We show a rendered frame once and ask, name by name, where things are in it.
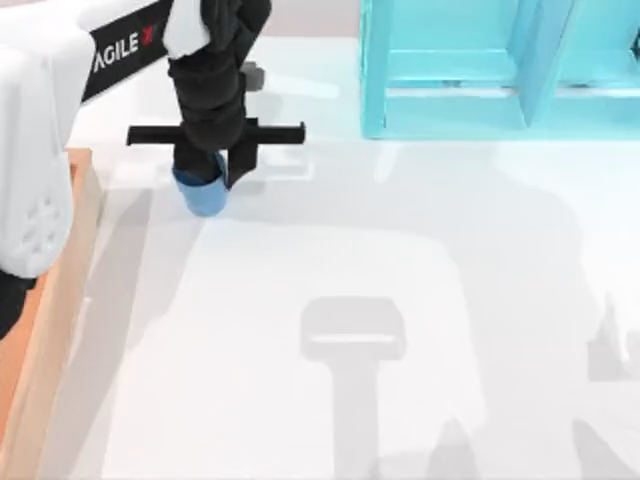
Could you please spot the light blue rack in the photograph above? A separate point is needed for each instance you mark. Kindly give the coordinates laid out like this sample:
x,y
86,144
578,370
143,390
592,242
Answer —
x,y
450,95

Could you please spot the blue cup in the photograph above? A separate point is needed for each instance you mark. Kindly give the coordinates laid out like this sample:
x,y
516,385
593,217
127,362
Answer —
x,y
204,196

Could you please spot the shallow salmon-coloured box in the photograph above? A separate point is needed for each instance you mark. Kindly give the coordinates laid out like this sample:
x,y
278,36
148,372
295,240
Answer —
x,y
47,320

